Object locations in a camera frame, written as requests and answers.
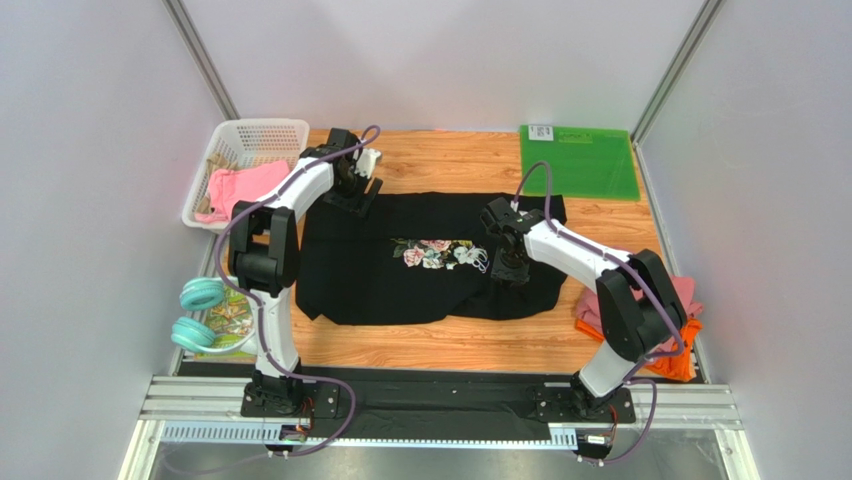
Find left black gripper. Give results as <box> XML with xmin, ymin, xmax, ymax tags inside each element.
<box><xmin>324</xmin><ymin>165</ymin><xmax>383</xmax><ymax>221</ymax></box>

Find black floral t shirt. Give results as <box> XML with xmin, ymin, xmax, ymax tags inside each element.
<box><xmin>295</xmin><ymin>192</ymin><xmax>567</xmax><ymax>326</ymax></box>

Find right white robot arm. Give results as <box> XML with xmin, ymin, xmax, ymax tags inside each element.
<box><xmin>480</xmin><ymin>198</ymin><xmax>687</xmax><ymax>402</ymax></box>

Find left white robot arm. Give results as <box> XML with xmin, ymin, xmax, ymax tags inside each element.
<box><xmin>222</xmin><ymin>125</ymin><xmax>382</xmax><ymax>402</ymax></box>

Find folded pink t shirt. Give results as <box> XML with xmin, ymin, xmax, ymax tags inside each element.
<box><xmin>576</xmin><ymin>274</ymin><xmax>706</xmax><ymax>334</ymax></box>

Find light pink shirt in basket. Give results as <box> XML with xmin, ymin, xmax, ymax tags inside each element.
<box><xmin>194</xmin><ymin>161</ymin><xmax>291</xmax><ymax>224</ymax></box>

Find white plastic basket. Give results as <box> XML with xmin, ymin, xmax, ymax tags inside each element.
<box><xmin>182</xmin><ymin>118</ymin><xmax>310</xmax><ymax>233</ymax></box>

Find green cutting mat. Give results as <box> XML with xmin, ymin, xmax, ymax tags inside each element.
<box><xmin>519</xmin><ymin>125</ymin><xmax>640</xmax><ymax>201</ymax></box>

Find white label sticker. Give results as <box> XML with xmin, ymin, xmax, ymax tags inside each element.
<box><xmin>527</xmin><ymin>124</ymin><xmax>554</xmax><ymax>142</ymax></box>

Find beige cloth in basket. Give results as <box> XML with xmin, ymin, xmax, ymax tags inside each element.
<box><xmin>195</xmin><ymin>153</ymin><xmax>240</xmax><ymax>215</ymax></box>

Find green snack bowl package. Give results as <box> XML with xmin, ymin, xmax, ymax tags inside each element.
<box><xmin>193</xmin><ymin>289</ymin><xmax>257</xmax><ymax>362</ymax></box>

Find folded orange t shirt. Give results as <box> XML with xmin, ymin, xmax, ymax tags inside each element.
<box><xmin>575</xmin><ymin>317</ymin><xmax>703</xmax><ymax>382</ymax></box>

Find teal headphones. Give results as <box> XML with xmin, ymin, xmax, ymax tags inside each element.
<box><xmin>170</xmin><ymin>277</ymin><xmax>245</xmax><ymax>354</ymax></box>

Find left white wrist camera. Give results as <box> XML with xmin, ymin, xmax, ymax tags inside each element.
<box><xmin>354</xmin><ymin>148</ymin><xmax>383</xmax><ymax>179</ymax></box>

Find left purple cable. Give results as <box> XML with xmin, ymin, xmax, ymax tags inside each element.
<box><xmin>212</xmin><ymin>123</ymin><xmax>382</xmax><ymax>441</ymax></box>

